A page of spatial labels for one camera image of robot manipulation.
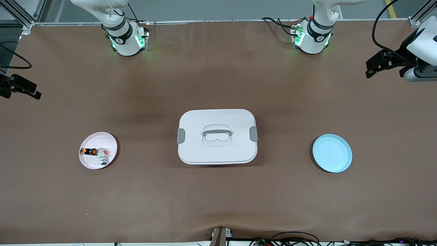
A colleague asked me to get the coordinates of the pink round plate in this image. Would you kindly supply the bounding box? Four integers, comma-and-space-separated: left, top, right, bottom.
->
79, 132, 118, 170

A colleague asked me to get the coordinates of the brown table mat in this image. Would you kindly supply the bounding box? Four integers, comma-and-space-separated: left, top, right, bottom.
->
0, 20, 437, 245

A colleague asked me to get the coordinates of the metal mount post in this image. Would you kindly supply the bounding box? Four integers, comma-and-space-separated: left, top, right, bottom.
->
210, 227, 233, 246

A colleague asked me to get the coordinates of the black cable bundle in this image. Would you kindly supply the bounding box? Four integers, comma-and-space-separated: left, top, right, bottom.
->
249, 231, 437, 246

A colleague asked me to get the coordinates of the aluminium frame structure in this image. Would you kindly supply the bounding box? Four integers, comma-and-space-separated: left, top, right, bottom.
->
0, 0, 46, 31
408, 0, 437, 28

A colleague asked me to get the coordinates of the black arm base cable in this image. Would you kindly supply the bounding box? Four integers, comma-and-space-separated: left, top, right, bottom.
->
126, 2, 151, 25
262, 16, 298, 37

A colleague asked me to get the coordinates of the small white orange object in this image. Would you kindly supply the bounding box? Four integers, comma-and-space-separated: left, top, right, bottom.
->
97, 147, 112, 167

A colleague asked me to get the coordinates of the white lidded storage box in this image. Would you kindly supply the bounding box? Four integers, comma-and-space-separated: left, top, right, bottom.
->
177, 109, 258, 165

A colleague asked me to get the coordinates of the light blue round plate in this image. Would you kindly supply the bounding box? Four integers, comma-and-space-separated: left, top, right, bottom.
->
312, 134, 353, 173

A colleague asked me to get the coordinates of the metal table edge rail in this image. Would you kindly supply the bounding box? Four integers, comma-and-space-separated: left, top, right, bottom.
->
32, 19, 415, 27

